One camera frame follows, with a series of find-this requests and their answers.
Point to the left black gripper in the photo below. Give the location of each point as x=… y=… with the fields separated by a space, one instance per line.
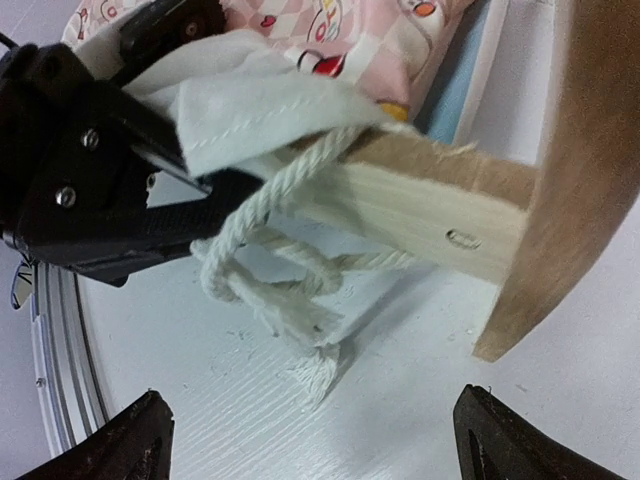
x=73 y=172

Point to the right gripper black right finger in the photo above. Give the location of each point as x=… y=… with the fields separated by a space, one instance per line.
x=494 y=442

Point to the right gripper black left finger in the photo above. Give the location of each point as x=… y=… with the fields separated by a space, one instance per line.
x=136 y=444

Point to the duck print ruffled bed cover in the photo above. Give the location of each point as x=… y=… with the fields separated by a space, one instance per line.
x=283 y=92

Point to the wooden pet bed frame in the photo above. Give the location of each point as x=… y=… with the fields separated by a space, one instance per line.
x=533 y=231

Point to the blue white striped mattress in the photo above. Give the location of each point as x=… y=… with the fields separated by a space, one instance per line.
x=464 y=74

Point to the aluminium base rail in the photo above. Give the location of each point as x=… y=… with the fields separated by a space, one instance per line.
x=71 y=403

